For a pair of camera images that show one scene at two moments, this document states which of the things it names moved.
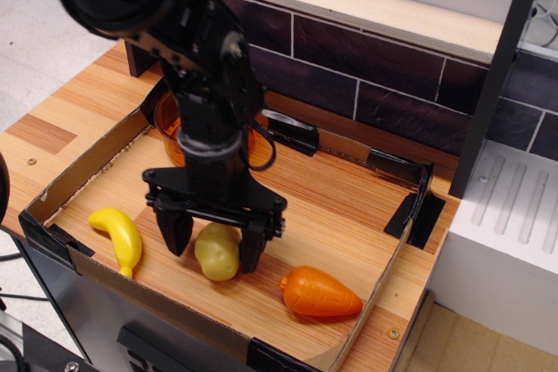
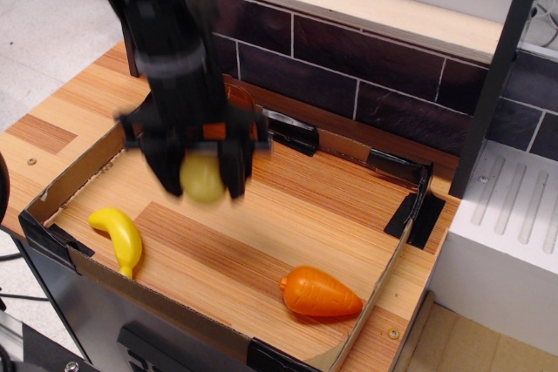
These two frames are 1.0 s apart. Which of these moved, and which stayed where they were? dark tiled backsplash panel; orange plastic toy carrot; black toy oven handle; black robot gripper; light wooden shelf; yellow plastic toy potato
Moved: black robot gripper; yellow plastic toy potato
Stayed: black toy oven handle; light wooden shelf; orange plastic toy carrot; dark tiled backsplash panel
